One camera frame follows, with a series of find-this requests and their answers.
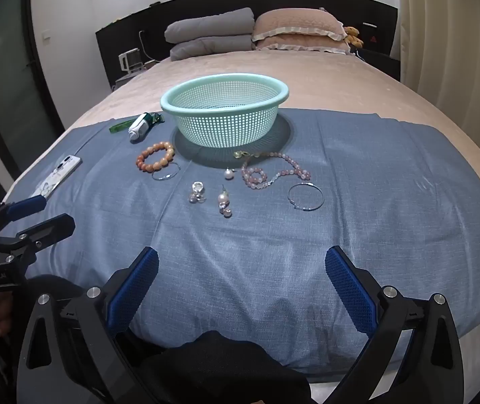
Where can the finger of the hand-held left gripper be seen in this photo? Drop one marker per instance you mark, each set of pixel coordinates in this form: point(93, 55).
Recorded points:
point(25, 207)
point(48, 227)

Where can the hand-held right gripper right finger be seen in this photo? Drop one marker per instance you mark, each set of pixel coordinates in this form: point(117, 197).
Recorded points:
point(349, 290)

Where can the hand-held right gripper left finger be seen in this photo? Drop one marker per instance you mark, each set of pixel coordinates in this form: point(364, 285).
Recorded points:
point(134, 290)

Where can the large silver hoop bangle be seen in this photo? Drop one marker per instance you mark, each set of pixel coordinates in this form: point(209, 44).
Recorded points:
point(305, 184)

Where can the small silver bangle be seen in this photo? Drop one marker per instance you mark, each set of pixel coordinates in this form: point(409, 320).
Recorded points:
point(165, 178)

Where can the clear crystal earring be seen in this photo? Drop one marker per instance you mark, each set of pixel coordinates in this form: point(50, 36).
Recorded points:
point(197, 186)

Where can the pearl drop earring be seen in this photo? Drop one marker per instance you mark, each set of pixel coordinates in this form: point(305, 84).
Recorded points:
point(223, 198)

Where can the teal plastic mesh basket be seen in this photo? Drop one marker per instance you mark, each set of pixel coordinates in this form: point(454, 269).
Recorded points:
point(223, 130)

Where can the white floral smartphone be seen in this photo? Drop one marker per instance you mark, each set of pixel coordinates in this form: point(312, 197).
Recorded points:
point(57, 174)

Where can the person's black clothing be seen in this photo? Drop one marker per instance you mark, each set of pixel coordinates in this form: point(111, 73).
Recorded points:
point(223, 366)

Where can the blue cloth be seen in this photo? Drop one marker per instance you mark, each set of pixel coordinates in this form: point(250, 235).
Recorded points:
point(244, 240)

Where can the dark glass door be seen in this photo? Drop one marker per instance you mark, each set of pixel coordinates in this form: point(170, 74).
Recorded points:
point(8, 71)

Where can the pearl stud earring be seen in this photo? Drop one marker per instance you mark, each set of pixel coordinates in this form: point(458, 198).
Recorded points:
point(227, 174)

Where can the white bedside appliance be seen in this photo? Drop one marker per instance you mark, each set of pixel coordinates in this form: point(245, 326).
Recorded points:
point(129, 61)

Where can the black headboard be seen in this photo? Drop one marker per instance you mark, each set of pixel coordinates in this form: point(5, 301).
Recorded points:
point(130, 33)

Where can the beige bedspread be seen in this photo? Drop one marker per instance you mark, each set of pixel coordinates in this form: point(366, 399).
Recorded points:
point(328, 88)

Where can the black nightstand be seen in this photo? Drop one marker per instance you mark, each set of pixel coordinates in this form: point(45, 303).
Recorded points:
point(378, 65)

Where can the grey pillow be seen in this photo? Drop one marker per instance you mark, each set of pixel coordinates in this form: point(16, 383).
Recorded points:
point(210, 23)
point(210, 47)

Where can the pink frilled pillow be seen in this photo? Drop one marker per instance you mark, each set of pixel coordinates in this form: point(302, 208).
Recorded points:
point(294, 44)
point(298, 19)

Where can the brown teddy bear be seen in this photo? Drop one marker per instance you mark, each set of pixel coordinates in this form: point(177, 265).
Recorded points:
point(352, 35)

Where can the cream curtain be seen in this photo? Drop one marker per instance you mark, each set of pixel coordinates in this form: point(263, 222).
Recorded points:
point(454, 29)

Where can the white wall switch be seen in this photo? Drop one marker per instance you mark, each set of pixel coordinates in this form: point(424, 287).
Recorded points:
point(46, 36)

